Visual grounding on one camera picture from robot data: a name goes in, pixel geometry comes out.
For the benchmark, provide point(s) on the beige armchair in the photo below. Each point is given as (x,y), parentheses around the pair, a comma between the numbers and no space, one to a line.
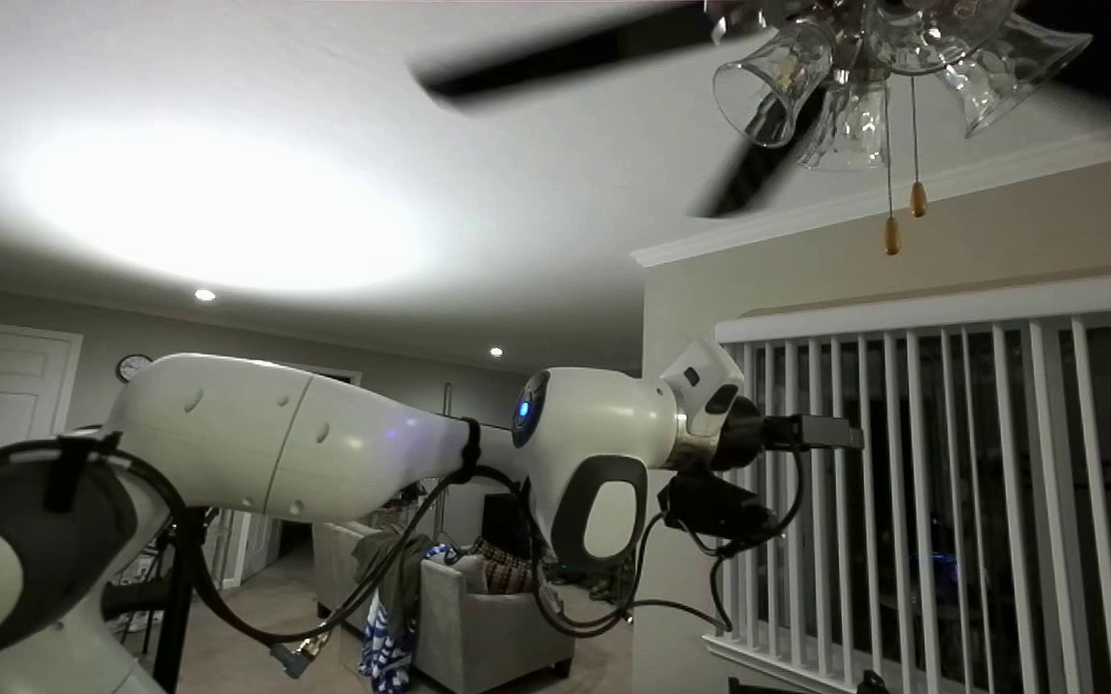
(485,629)

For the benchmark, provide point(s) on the white panel door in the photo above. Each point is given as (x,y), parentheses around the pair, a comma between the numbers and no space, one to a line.
(3,389)

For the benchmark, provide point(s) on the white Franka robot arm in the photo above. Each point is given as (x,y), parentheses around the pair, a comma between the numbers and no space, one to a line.
(327,436)

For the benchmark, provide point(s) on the blue wrapped gift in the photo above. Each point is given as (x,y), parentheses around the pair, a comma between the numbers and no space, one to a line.
(389,651)

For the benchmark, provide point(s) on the dark television screen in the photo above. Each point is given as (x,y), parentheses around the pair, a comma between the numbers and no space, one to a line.
(512,525)

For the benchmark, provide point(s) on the black camera stand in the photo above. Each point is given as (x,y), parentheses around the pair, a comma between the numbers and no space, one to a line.
(175,603)

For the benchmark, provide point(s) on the recessed ceiling light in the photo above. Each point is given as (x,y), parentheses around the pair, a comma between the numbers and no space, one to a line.
(205,296)
(494,348)

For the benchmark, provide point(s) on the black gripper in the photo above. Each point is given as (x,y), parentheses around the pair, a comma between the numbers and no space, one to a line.
(746,435)

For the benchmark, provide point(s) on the dark ceiling fan blade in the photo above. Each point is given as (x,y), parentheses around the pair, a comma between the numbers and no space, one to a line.
(754,159)
(1110,60)
(556,60)

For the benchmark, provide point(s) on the white vertical window blinds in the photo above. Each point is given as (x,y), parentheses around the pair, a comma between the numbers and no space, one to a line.
(967,516)

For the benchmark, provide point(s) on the clear glass lamp shade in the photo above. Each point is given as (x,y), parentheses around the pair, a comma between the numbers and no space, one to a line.
(862,120)
(1014,62)
(771,84)

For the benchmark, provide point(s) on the white blinds valance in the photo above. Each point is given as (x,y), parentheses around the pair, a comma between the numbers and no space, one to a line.
(943,312)

